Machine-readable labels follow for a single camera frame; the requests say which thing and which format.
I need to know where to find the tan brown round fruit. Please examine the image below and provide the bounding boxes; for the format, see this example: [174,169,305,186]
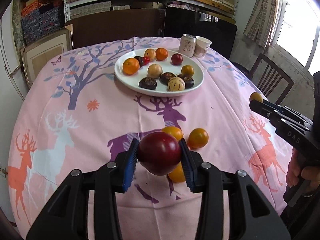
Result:
[249,92,263,103]

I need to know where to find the smooth orange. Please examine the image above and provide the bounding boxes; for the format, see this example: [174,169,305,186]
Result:
[161,126,184,141]
[187,128,209,148]

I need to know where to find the hidden small orange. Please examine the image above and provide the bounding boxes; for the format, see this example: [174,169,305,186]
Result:
[168,163,185,183]

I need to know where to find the yellow orange round fruit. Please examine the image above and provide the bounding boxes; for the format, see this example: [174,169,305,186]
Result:
[181,65,194,77]

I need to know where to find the cream striped melon fruit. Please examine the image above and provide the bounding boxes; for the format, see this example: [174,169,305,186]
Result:
[167,77,185,92]

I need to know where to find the large dark red plum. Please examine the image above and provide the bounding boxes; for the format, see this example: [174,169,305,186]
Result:
[137,132,181,176]

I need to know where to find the dark red apple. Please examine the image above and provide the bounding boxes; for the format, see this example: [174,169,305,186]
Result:
[171,53,183,66]

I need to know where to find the small red tomato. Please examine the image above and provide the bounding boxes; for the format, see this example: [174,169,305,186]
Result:
[142,56,150,66]

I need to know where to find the small dark purple fruit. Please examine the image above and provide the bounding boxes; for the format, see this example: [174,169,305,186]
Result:
[134,56,144,68]

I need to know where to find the large textured orange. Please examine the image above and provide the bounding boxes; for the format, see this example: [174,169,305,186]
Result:
[122,58,140,75]

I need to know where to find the orange persimmon with stem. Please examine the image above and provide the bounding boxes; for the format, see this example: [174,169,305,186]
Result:
[144,48,156,62]

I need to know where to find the right hand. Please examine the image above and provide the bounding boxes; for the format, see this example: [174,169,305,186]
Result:
[286,148,320,197]

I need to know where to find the dark wooden chair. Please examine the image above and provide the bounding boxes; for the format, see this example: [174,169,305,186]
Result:
[232,53,295,104]

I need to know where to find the dark mangosteen right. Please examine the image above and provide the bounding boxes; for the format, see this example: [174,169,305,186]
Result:
[178,74,195,89]

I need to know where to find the black monitor screen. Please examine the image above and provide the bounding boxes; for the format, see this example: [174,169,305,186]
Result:
[163,7,237,59]

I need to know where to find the white paper cup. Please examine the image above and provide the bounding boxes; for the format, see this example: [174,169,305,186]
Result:
[194,36,212,59]

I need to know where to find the pink deer tablecloth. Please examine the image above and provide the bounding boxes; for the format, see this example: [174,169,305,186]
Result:
[8,37,292,236]

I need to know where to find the pink drink can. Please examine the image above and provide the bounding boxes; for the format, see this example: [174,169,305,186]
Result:
[178,34,196,57]

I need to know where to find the beige round fruit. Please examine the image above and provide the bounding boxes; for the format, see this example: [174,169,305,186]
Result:
[147,63,163,79]

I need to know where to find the small orange mandarin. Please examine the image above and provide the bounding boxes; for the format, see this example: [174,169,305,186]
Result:
[156,48,168,61]

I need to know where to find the dark mangosteen left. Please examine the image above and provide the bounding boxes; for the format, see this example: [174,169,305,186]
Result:
[138,77,157,90]

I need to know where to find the white oval plate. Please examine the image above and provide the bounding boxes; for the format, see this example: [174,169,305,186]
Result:
[114,49,204,97]

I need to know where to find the framed picture board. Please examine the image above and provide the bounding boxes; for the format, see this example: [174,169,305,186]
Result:
[21,24,73,88]

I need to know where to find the dark wooden cabinet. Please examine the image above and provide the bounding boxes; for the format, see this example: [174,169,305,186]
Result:
[65,9,165,48]

